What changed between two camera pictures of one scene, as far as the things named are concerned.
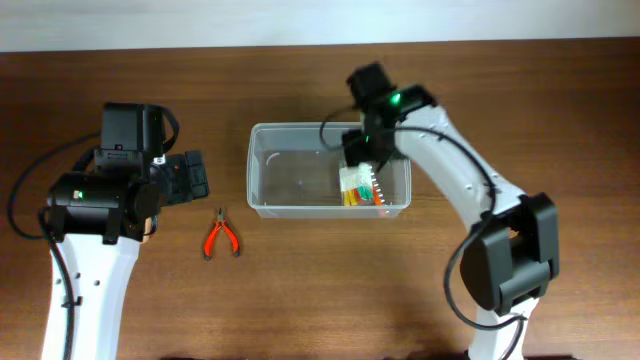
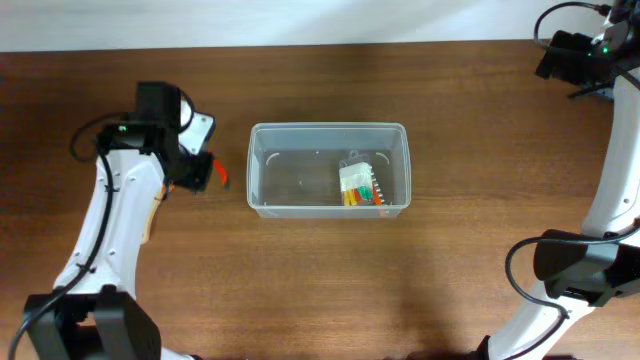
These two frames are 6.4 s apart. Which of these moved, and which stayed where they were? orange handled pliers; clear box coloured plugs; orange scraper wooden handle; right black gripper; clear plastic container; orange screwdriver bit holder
Moved: right black gripper; orange handled pliers
Stayed: clear box coloured plugs; orange screwdriver bit holder; orange scraper wooden handle; clear plastic container
